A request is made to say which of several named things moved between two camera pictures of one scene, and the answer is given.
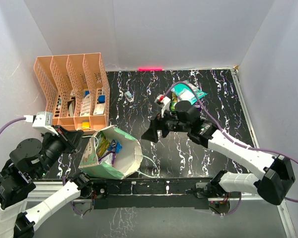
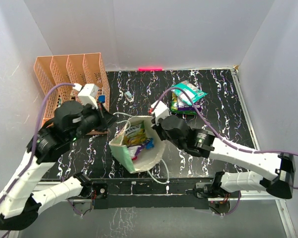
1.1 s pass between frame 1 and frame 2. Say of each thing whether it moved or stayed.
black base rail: stayed
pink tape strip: stayed
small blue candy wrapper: moved
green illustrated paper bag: moved
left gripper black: moved
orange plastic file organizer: stayed
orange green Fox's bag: moved
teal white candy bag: stayed
